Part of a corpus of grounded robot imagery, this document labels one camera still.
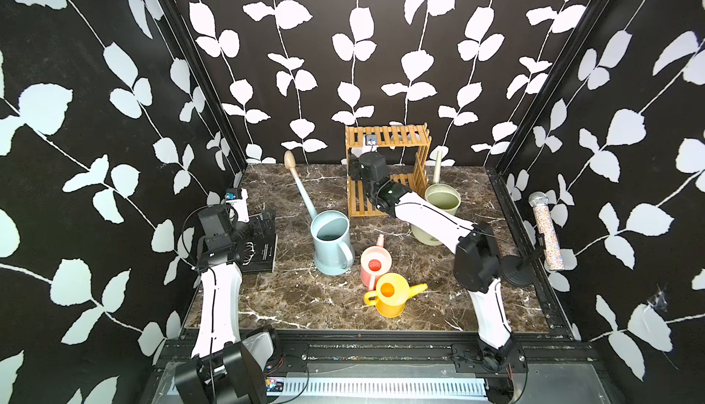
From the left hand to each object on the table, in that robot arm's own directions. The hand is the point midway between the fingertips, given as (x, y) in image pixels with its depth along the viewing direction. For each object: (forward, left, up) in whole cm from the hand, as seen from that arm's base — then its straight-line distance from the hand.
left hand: (259, 209), depth 80 cm
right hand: (+17, -30, +7) cm, 35 cm away
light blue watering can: (-12, -22, -7) cm, 26 cm away
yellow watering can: (-23, -38, -11) cm, 46 cm away
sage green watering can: (+7, -58, -5) cm, 59 cm away
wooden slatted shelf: (+27, -52, +4) cm, 59 cm away
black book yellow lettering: (0, +5, -21) cm, 21 cm away
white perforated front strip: (-42, -13, -22) cm, 49 cm away
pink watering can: (-13, -34, -11) cm, 38 cm away
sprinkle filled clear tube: (-11, -82, +1) cm, 83 cm away
